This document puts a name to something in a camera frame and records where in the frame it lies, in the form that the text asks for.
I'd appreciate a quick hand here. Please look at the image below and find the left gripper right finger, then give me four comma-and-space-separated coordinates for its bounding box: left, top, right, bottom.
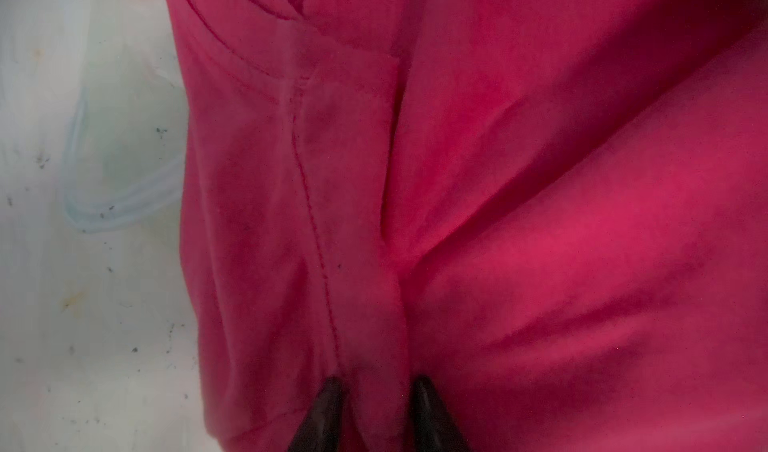
409, 376, 470, 452

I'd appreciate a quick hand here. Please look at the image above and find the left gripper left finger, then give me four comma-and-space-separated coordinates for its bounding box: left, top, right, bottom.
287, 377, 344, 452

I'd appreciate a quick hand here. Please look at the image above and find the pink t shirt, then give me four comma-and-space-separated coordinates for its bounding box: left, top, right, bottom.
166, 0, 767, 451

